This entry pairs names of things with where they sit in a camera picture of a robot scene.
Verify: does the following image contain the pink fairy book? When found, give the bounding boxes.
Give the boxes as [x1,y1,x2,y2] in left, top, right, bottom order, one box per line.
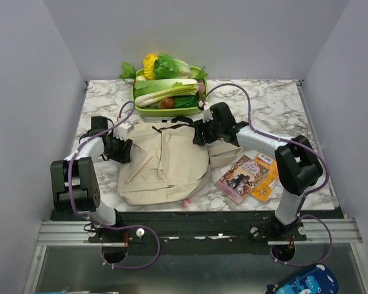
[215,155,269,205]

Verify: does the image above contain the yellow corn flower vegetable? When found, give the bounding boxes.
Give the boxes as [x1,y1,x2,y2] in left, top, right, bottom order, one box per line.
[143,53,158,80]

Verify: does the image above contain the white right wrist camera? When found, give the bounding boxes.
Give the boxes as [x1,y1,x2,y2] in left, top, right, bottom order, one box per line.
[199,101,213,123]

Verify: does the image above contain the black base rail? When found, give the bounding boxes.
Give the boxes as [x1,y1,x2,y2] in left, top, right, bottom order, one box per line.
[38,211,350,255]

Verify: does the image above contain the napa cabbage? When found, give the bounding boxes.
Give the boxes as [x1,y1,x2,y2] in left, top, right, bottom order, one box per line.
[133,78,204,108]

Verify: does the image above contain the blue pencil case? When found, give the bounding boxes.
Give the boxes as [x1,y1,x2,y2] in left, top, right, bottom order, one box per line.
[265,263,339,294]

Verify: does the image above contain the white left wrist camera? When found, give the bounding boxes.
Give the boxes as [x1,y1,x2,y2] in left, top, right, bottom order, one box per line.
[113,122,134,141]

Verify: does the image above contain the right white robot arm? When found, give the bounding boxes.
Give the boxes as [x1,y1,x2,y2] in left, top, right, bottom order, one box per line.
[193,102,329,240]

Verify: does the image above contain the green vegetable tray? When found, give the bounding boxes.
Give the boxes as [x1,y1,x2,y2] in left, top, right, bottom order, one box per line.
[132,66,208,117]

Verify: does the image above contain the orange yellow book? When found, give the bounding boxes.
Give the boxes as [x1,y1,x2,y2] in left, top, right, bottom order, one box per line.
[251,153,278,202]

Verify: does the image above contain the beige canvas backpack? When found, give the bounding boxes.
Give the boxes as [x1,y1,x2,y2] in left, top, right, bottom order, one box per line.
[118,119,242,206]

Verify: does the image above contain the aluminium frame rail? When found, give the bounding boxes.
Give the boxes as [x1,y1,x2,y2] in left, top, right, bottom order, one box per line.
[24,213,368,293]

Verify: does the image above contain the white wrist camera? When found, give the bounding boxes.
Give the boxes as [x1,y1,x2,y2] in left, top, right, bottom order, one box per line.
[113,122,134,141]
[199,101,213,123]

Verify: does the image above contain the pink pencil case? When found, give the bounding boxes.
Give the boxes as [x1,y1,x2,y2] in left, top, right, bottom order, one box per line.
[182,198,192,208]

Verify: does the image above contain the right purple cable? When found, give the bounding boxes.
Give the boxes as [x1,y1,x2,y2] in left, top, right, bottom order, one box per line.
[199,83,334,267]

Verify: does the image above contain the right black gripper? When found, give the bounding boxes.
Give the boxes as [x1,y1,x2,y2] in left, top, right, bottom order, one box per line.
[191,116,223,146]

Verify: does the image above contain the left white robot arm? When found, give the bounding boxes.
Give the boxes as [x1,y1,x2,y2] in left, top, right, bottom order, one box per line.
[50,116,133,242]

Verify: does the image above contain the green leafy lettuce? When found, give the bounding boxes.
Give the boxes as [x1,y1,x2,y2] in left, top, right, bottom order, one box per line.
[153,53,191,79]

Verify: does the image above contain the brown mushroom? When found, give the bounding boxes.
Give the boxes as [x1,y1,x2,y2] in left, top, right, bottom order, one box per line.
[158,97,174,109]

